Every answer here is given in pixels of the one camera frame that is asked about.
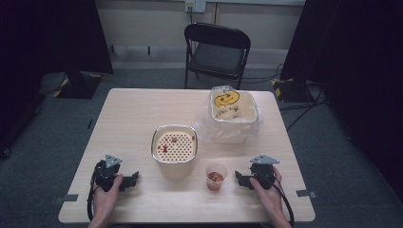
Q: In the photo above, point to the red food scrap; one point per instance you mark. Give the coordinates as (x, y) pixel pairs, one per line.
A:
(163, 148)
(174, 139)

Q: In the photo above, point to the small clear plastic cup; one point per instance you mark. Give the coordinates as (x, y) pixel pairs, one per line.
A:
(216, 179)

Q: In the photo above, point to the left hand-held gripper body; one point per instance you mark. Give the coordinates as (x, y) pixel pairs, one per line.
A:
(103, 174)

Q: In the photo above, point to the black folding chair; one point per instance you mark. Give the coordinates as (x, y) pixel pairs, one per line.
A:
(217, 53)

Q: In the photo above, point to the black curtain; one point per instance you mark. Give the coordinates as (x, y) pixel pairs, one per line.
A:
(47, 34)
(358, 63)

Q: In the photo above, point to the person's right hand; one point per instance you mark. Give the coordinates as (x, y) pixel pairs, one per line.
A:
(271, 199)

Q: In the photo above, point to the grey tape tab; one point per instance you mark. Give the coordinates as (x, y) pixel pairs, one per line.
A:
(306, 193)
(66, 198)

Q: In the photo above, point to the white trash bin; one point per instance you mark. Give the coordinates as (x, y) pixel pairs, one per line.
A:
(234, 107)

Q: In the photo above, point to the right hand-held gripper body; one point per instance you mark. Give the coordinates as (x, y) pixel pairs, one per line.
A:
(263, 172)

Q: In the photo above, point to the white wall outlet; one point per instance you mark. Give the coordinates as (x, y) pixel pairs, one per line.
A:
(195, 5)

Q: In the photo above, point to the clear plastic bin liner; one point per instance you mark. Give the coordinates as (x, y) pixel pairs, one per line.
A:
(206, 126)

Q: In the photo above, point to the person's left hand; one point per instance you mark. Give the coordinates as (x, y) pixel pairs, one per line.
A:
(106, 202)

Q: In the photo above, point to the black stand base yellow tape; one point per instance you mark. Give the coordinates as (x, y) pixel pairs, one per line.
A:
(291, 90)
(80, 85)

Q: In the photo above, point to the yellow smiley face wrapper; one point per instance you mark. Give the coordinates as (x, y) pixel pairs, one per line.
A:
(226, 98)

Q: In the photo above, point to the white container with perforated strainer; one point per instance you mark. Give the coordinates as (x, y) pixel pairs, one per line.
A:
(174, 147)

